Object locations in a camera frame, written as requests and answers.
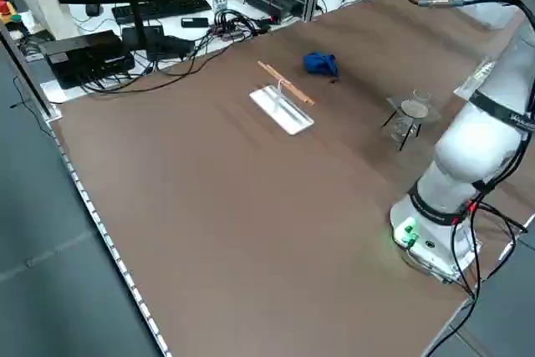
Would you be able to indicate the blue rag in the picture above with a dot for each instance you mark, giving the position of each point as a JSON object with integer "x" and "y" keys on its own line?
{"x": 319, "y": 63}

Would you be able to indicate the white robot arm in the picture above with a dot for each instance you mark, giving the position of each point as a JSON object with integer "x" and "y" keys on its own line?
{"x": 472, "y": 144}

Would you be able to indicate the white rag rack wooden bars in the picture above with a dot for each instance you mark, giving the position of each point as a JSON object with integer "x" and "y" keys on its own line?
{"x": 282, "y": 112}

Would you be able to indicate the black docking box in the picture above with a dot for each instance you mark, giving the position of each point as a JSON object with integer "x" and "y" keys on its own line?
{"x": 83, "y": 56}

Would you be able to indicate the clear glass beaker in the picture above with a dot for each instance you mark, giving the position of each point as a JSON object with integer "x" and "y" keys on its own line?
{"x": 403, "y": 129}

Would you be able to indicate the flat black handheld device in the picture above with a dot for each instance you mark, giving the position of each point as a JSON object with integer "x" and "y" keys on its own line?
{"x": 194, "y": 21}

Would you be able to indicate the black tripod stand with gauze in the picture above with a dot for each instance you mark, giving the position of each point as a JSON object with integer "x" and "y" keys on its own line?
{"x": 414, "y": 109}

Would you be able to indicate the black keyboard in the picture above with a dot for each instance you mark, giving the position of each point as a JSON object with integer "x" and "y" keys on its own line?
{"x": 167, "y": 8}

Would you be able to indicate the black computer mouse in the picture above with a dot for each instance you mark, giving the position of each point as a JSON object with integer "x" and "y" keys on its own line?
{"x": 93, "y": 9}

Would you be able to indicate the red emergency stop button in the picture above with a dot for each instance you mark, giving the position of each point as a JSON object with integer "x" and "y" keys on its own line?
{"x": 5, "y": 6}

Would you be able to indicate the aluminium frame rail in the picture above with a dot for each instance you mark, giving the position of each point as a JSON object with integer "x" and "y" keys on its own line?
{"x": 29, "y": 77}

